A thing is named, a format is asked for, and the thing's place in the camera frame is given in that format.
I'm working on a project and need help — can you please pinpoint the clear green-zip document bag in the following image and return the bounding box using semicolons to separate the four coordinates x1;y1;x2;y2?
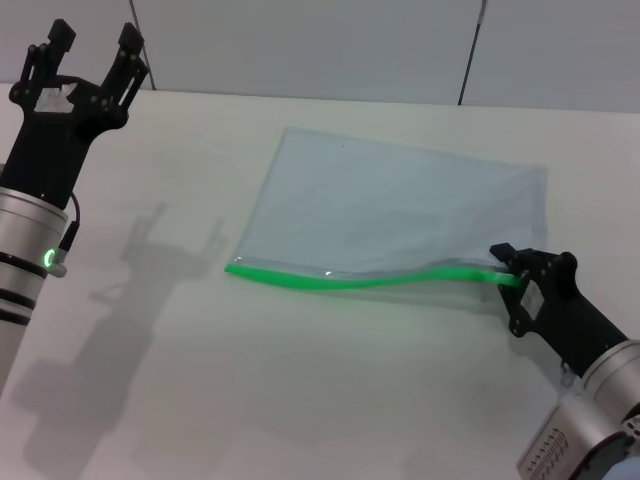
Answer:
224;126;550;294

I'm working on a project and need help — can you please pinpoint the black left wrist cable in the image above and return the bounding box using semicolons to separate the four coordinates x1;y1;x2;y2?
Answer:
56;191;83;277

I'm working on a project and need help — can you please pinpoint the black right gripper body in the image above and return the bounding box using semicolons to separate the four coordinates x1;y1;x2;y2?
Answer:
507;249;629;380

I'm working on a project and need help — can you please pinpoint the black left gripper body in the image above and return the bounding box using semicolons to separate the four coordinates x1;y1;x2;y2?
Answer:
0;73;131;211

